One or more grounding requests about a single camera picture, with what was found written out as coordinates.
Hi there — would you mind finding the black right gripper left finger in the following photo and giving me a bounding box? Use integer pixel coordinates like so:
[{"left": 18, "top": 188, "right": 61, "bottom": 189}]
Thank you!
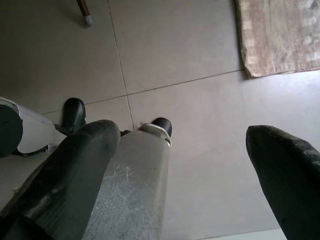
[{"left": 0, "top": 119, "right": 121, "bottom": 240}]

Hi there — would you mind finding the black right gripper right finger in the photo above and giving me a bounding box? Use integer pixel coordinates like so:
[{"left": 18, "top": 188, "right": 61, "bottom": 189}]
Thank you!
[{"left": 245, "top": 125, "right": 320, "bottom": 240}]

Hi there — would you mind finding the white robot left leg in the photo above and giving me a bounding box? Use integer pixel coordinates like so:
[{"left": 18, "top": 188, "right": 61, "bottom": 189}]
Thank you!
[{"left": 0, "top": 96, "right": 66, "bottom": 159}]

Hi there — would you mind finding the black robot left foot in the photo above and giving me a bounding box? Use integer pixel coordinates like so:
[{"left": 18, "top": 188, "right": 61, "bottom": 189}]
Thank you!
[{"left": 60, "top": 97, "right": 87, "bottom": 135}]

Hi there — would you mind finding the black robot foot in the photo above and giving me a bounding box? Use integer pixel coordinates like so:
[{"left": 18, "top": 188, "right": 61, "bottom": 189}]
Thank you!
[
  {"left": 150, "top": 117, "right": 174, "bottom": 140},
  {"left": 60, "top": 97, "right": 87, "bottom": 135}
]

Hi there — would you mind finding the silver robot right leg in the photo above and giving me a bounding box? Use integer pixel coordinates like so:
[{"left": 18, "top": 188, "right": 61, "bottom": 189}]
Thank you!
[{"left": 82, "top": 123, "right": 173, "bottom": 240}]

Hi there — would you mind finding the black robot right foot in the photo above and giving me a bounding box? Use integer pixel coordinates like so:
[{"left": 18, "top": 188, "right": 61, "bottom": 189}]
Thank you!
[{"left": 150, "top": 117, "right": 174, "bottom": 140}]

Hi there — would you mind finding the beige patterned rug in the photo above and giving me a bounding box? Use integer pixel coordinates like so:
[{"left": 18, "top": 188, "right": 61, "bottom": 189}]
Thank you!
[{"left": 234, "top": 0, "right": 320, "bottom": 80}]

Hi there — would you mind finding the brown wooden chair leg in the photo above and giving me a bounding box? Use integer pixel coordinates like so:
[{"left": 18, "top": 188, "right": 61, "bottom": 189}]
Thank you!
[{"left": 75, "top": 0, "right": 94, "bottom": 27}]

